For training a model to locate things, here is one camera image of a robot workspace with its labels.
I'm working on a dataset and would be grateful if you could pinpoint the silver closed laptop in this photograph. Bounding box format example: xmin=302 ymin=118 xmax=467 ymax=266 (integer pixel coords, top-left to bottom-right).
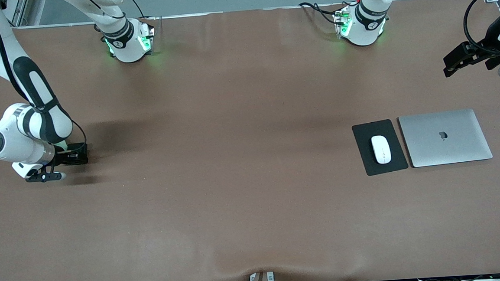
xmin=397 ymin=108 xmax=494 ymax=169

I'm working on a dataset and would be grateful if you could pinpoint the black right base cable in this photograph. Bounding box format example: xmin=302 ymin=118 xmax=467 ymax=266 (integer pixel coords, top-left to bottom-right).
xmin=124 ymin=0 xmax=145 ymax=19

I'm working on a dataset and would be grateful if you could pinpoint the white computer mouse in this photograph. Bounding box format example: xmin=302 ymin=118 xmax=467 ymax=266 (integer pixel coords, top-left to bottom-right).
xmin=370 ymin=134 xmax=393 ymax=165

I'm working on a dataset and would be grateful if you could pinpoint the small black box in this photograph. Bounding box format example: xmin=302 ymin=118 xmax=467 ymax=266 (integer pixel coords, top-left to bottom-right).
xmin=70 ymin=143 xmax=90 ymax=166

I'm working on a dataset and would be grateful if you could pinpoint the black left base cable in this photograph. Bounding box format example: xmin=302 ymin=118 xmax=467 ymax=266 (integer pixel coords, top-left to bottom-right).
xmin=298 ymin=0 xmax=345 ymax=27

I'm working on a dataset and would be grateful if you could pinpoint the black base cable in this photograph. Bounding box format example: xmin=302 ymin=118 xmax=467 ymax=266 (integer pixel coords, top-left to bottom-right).
xmin=298 ymin=0 xmax=345 ymax=27
xmin=124 ymin=0 xmax=145 ymax=19

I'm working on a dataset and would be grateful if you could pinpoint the black mouse pad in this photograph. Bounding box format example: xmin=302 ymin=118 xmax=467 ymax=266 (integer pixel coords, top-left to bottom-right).
xmin=351 ymin=118 xmax=409 ymax=177

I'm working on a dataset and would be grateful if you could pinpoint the brown table cover mat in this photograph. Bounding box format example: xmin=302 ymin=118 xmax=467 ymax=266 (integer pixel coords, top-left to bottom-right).
xmin=0 ymin=0 xmax=500 ymax=281

